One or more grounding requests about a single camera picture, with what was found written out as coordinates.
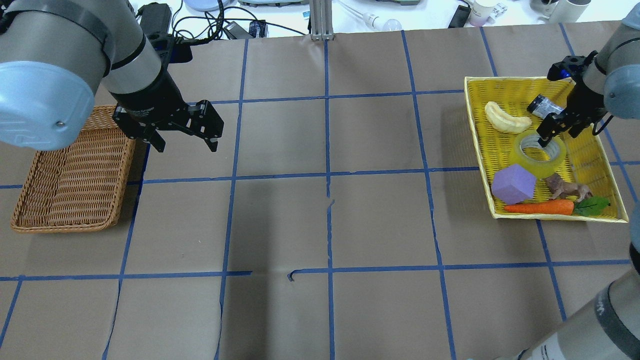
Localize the yellow tape roll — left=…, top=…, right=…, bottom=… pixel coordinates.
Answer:
left=509, top=130, right=567, bottom=179

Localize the yellow woven tray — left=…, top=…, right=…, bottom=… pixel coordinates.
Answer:
left=464, top=76, right=630, bottom=224

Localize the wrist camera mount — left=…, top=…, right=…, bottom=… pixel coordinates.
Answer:
left=546, top=50, right=599, bottom=82
left=147, top=31, right=194, bottom=68

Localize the brown wicker basket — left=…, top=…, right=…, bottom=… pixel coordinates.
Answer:
left=10, top=105, right=136, bottom=233

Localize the brown toy animal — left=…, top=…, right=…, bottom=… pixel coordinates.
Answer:
left=542, top=173, right=594, bottom=203

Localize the purple foam block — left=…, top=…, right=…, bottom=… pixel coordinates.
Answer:
left=491, top=164, right=538, bottom=205

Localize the pale croissant toy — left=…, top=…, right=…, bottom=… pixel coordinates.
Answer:
left=484, top=101, right=533, bottom=134

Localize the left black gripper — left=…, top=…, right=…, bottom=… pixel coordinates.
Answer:
left=112, top=75, right=224, bottom=153

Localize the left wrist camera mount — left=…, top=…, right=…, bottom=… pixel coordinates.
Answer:
left=147, top=31, right=194, bottom=68

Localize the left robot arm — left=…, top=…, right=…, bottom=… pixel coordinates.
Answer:
left=0, top=0, right=225, bottom=152

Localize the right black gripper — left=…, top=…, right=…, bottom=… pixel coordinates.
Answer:
left=537, top=82, right=607, bottom=148

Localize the small black jar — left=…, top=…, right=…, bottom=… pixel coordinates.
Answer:
left=526, top=94, right=565, bottom=120

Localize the aluminium frame post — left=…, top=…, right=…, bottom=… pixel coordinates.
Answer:
left=308, top=0, right=335, bottom=41

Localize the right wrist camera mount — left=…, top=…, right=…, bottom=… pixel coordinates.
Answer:
left=546, top=50, right=599, bottom=82

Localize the orange toy carrot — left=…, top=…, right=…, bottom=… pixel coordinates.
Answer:
left=504, top=196, right=612, bottom=217

